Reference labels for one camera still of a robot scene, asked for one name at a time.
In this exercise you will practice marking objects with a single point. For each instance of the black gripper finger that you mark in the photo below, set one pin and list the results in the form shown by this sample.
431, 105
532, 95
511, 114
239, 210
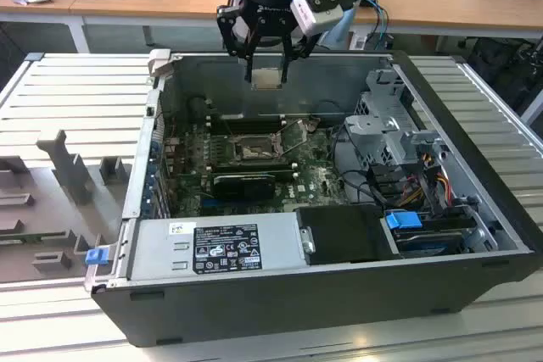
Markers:
227, 27
299, 46

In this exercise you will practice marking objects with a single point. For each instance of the silver square CPU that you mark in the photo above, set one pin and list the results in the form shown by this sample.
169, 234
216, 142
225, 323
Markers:
266, 78

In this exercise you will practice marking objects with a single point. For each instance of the black RAM slot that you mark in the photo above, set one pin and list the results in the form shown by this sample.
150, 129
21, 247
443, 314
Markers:
254, 163
280, 174
229, 118
229, 128

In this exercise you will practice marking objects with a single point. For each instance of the CPU socket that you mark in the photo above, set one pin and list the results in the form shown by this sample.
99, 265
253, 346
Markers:
254, 150

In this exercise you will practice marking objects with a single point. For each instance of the grey metal drive cage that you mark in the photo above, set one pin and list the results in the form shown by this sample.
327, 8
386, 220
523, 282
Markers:
373, 129

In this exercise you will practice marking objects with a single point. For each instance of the green motherboard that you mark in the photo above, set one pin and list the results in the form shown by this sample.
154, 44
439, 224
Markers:
314, 179

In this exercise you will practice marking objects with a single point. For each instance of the black graphics card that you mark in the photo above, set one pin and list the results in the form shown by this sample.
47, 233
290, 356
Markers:
244, 188

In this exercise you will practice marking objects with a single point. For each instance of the black plastic shroud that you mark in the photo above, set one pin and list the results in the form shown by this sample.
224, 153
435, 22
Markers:
343, 235

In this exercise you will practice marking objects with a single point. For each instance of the blue disk carrier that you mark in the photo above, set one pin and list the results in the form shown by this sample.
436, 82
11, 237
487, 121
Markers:
403, 221

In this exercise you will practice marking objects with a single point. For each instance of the grey power supply with label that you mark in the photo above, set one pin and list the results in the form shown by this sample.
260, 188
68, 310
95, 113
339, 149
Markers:
157, 247

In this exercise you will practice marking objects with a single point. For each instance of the hard disk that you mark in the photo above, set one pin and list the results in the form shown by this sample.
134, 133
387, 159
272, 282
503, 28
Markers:
428, 243

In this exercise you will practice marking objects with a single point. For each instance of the grey parts rack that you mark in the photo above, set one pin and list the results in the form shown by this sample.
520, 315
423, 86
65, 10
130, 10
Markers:
97, 226

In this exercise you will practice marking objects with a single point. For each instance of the black open PC case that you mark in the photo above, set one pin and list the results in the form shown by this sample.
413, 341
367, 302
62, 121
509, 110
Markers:
297, 307

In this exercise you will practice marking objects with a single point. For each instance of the blue case latch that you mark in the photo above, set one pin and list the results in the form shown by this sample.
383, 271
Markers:
95, 258

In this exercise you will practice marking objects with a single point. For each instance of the green RAM stick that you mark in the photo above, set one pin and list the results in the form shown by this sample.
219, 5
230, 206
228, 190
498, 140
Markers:
17, 238

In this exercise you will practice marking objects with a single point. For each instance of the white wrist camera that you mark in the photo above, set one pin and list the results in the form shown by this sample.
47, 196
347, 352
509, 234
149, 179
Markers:
316, 18

